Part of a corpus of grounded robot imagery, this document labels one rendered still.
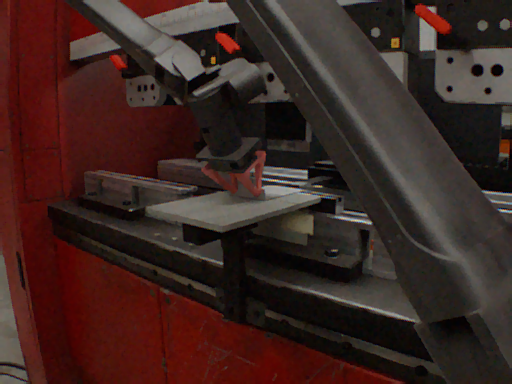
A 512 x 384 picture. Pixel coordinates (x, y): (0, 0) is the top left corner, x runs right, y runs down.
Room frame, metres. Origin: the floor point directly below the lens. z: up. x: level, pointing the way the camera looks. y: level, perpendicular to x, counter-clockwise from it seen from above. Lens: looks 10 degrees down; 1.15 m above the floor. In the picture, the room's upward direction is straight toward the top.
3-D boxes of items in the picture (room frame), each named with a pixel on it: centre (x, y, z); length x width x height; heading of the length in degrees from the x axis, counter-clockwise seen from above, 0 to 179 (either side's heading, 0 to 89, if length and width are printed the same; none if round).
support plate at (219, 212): (0.71, 0.03, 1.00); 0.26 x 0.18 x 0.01; 140
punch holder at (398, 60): (0.71, -0.20, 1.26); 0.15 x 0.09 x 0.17; 50
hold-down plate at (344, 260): (0.75, -0.06, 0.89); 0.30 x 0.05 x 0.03; 50
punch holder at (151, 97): (1.09, 0.27, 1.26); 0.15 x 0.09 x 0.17; 50
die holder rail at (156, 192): (1.18, 0.36, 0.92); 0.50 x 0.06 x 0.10; 50
